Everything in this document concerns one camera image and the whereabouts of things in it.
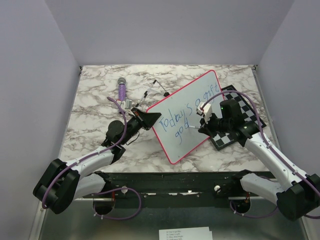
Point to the purple toy microphone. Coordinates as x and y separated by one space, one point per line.
121 88

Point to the white instruction paper sheet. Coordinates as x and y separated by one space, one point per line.
193 233

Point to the pink framed whiteboard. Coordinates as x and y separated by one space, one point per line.
178 112

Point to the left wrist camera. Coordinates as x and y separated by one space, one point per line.
126 104

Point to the black whiteboard stand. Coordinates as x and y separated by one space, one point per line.
164 92

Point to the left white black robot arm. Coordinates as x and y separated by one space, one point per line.
64 181

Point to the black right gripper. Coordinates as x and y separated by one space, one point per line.
206 127

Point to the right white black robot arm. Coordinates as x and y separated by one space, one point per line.
295 193

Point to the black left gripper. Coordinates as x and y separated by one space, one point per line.
146 120

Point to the black white chessboard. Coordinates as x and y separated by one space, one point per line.
240 117

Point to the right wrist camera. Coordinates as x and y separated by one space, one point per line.
205 111

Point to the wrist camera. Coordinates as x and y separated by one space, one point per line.
205 111
126 104

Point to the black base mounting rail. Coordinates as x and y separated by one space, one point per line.
175 190

